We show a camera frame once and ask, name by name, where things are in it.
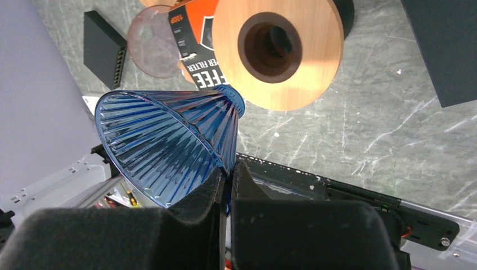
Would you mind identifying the right black flat box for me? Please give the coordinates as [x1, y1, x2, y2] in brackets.
[401, 0, 476, 107]

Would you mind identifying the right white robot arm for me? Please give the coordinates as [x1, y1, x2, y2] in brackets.
[1, 155, 400, 269]

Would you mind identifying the left black flat box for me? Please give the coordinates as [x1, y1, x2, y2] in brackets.
[83, 10, 127, 90]

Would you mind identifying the black server base cup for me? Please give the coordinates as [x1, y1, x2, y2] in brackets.
[333, 0, 355, 39]

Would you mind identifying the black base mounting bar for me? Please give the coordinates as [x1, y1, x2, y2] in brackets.
[238, 152, 461, 252]

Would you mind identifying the clear plastic filter bag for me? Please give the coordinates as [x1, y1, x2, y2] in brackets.
[127, 4, 181, 79]

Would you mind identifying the orange coffee filter box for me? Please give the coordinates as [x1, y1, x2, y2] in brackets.
[168, 0, 229, 90]

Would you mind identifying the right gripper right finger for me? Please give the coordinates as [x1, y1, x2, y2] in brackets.
[231, 161, 399, 269]

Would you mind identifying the black flat box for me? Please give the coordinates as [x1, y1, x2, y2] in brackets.
[401, 0, 476, 107]
[83, 10, 127, 90]

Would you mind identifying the blue ribbed glass dripper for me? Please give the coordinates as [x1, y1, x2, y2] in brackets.
[94, 85, 245, 208]

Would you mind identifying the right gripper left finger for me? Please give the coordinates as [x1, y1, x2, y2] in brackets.
[1, 169, 224, 269]

